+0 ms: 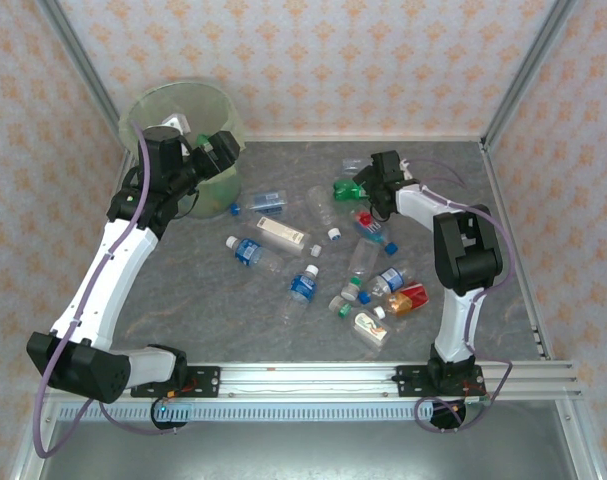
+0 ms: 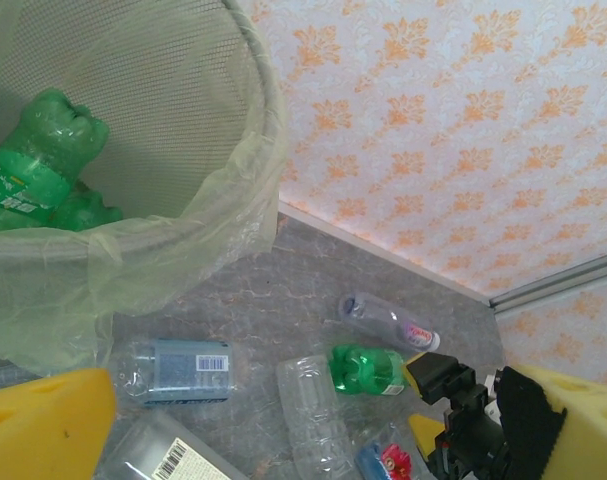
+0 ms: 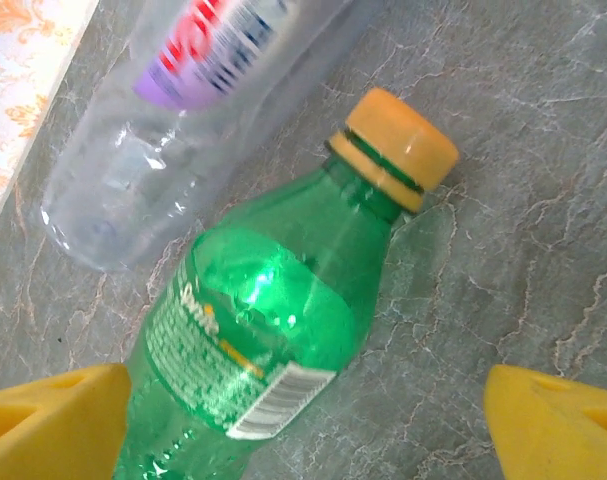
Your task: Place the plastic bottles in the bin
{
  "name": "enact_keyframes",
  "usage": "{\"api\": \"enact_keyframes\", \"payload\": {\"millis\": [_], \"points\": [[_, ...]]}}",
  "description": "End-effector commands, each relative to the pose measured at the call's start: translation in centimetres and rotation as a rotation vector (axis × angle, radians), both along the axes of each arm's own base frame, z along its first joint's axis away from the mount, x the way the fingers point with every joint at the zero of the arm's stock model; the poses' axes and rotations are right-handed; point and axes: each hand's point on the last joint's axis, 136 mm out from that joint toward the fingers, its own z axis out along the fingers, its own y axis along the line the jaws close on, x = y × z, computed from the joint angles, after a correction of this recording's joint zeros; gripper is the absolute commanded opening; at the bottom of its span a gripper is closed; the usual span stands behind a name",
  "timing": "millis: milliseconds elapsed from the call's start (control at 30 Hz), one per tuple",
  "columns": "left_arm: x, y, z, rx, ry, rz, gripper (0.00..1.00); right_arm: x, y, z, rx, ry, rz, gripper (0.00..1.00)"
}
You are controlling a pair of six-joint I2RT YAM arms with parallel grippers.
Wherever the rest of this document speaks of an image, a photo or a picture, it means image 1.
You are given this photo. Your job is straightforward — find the crushed clear bottle red label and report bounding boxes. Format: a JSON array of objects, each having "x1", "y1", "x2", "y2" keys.
[{"x1": 340, "y1": 156, "x2": 373, "y2": 176}]

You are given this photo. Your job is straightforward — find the blue bottle red flower label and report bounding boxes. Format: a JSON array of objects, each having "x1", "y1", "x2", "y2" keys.
[{"x1": 353, "y1": 209, "x2": 400, "y2": 255}]

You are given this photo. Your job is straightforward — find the clear unlabelled bottle white cap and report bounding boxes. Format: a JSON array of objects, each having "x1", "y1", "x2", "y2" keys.
[{"x1": 306, "y1": 185, "x2": 343, "y2": 242}]

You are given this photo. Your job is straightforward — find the blue label bottle blue cap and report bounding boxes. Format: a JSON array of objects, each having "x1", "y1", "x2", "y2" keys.
[{"x1": 357, "y1": 266, "x2": 410, "y2": 305}]

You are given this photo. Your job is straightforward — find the clear bottle beige label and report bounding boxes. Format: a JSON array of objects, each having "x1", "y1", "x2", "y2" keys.
[{"x1": 255, "y1": 215, "x2": 324, "y2": 259}]

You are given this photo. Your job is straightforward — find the blue label water bottle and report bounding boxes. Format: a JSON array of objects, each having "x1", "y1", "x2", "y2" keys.
[
  {"x1": 281, "y1": 264, "x2": 320, "y2": 321},
  {"x1": 225, "y1": 235, "x2": 285, "y2": 275}
]

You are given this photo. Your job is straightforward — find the small white-capped green-label bottle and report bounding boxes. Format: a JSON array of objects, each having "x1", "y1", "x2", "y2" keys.
[{"x1": 339, "y1": 277, "x2": 363, "y2": 302}]

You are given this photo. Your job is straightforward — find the red label orange bottle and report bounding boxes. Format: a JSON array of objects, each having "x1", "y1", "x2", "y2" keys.
[{"x1": 384, "y1": 281, "x2": 430, "y2": 320}]

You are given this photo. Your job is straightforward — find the small green-capped clear bottle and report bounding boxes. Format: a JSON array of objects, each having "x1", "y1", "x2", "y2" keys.
[{"x1": 328, "y1": 295, "x2": 355, "y2": 320}]

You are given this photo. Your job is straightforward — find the square bottle colourful label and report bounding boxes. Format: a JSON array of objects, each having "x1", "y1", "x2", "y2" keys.
[{"x1": 351, "y1": 305, "x2": 391, "y2": 350}]

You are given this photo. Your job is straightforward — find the green translucent trash bin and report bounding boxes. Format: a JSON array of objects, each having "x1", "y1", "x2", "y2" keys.
[
  {"x1": 118, "y1": 79, "x2": 245, "y2": 216},
  {"x1": 118, "y1": 79, "x2": 245, "y2": 219}
]

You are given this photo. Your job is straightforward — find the grey metal panel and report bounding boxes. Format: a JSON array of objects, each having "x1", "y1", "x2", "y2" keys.
[{"x1": 12, "y1": 402, "x2": 599, "y2": 480}]

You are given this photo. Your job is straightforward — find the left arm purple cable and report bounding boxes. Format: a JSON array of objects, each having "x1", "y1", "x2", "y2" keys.
[{"x1": 32, "y1": 122, "x2": 182, "y2": 459}]

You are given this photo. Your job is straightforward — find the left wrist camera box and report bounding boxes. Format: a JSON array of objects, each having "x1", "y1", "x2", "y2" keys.
[{"x1": 160, "y1": 113, "x2": 193, "y2": 137}]

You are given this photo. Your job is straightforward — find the aluminium table side rail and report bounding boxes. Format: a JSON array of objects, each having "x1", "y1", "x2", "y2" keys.
[
  {"x1": 60, "y1": 149, "x2": 134, "y2": 362},
  {"x1": 480, "y1": 142, "x2": 557, "y2": 361}
]

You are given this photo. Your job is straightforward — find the aluminium frame post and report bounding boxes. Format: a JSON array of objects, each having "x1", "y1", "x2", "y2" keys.
[
  {"x1": 479, "y1": 0, "x2": 580, "y2": 151},
  {"x1": 35, "y1": 0, "x2": 129, "y2": 151}
]

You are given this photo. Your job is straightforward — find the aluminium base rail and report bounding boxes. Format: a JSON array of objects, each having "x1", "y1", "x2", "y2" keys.
[{"x1": 35, "y1": 360, "x2": 584, "y2": 404}]

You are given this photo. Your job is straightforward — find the slotted cable duct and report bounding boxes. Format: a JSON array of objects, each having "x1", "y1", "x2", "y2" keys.
[{"x1": 57, "y1": 402, "x2": 492, "y2": 423}]

